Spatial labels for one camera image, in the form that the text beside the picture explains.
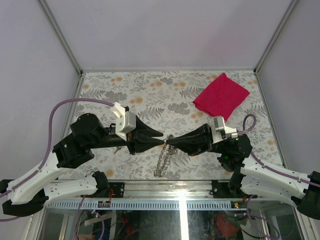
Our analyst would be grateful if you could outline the magenta folded cloth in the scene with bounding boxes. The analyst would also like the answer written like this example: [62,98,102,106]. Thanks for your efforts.
[193,73,250,121]

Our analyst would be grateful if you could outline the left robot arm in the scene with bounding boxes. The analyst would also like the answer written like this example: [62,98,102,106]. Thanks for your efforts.
[0,107,164,217]

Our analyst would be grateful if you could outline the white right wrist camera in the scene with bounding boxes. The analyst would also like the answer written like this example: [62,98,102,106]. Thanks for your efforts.
[212,116,238,141]

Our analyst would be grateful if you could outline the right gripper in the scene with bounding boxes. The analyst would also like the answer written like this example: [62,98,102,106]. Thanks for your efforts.
[167,123,228,157]

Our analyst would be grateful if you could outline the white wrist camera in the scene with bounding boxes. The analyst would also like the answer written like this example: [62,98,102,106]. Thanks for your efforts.
[212,116,238,141]
[110,102,137,141]

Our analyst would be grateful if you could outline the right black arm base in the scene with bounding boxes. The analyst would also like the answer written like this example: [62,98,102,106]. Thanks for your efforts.
[209,173,246,199]

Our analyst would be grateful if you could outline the aluminium front rail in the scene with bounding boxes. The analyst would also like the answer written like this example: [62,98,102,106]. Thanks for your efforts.
[47,180,246,211]

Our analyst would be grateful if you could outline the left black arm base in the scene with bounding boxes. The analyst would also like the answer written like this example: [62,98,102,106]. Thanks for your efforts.
[91,171,125,199]

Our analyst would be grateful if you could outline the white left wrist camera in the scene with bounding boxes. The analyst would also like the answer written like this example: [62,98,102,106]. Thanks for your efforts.
[110,102,137,141]

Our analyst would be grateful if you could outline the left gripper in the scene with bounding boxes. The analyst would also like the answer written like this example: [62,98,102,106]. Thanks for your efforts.
[89,115,167,155]

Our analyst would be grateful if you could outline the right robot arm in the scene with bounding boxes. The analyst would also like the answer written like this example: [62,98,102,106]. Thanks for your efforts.
[167,118,320,220]

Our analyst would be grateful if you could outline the metal ring key organizer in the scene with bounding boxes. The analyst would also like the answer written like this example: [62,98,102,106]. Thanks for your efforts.
[153,134,178,178]

